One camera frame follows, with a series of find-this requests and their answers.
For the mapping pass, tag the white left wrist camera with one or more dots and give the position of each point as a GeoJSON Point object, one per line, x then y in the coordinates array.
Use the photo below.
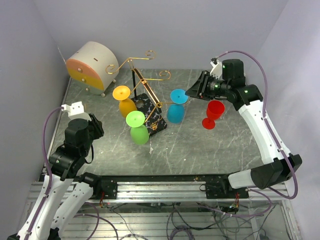
{"type": "Point", "coordinates": [76, 111]}

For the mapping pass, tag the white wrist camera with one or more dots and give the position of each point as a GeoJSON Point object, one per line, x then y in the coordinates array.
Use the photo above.
{"type": "Point", "coordinates": [76, 111]}
{"type": "Point", "coordinates": [217, 68]}

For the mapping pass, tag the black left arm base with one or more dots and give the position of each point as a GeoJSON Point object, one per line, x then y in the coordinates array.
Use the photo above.
{"type": "Point", "coordinates": [103, 188]}

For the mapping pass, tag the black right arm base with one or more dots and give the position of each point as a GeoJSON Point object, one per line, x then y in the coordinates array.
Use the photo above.
{"type": "Point", "coordinates": [217, 186]}

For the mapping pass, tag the red plastic wine glass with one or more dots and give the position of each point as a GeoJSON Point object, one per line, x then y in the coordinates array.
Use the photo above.
{"type": "Point", "coordinates": [214, 111]}

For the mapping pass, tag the round pastel drawer box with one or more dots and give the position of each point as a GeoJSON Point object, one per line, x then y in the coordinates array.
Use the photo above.
{"type": "Point", "coordinates": [89, 67]}

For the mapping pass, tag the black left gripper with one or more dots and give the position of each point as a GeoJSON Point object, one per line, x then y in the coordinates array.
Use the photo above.
{"type": "Point", "coordinates": [97, 125]}

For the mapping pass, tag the aluminium frame rail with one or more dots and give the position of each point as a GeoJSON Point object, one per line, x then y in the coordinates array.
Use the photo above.
{"type": "Point", "coordinates": [156, 192]}

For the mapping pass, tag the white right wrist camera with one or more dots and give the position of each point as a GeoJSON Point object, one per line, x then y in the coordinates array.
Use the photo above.
{"type": "Point", "coordinates": [217, 68]}

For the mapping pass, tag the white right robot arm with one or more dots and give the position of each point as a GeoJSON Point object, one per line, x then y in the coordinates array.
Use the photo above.
{"type": "Point", "coordinates": [227, 81]}

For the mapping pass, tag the gold wire glass rack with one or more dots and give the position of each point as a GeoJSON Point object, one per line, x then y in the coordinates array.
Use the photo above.
{"type": "Point", "coordinates": [143, 96]}

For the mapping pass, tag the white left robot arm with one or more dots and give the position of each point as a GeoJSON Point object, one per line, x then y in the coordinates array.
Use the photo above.
{"type": "Point", "coordinates": [51, 214]}

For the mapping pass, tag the blue plastic wine glass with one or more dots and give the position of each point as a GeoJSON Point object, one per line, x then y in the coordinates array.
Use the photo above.
{"type": "Point", "coordinates": [176, 111]}

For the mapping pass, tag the orange plastic wine glass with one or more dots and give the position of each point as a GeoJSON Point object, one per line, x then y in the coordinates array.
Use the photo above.
{"type": "Point", "coordinates": [126, 105]}

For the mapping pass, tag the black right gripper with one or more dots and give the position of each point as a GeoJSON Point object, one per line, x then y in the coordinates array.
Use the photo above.
{"type": "Point", "coordinates": [199, 89]}

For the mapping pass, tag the green plastic wine glass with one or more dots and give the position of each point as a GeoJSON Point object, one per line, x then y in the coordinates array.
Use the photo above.
{"type": "Point", "coordinates": [138, 131]}

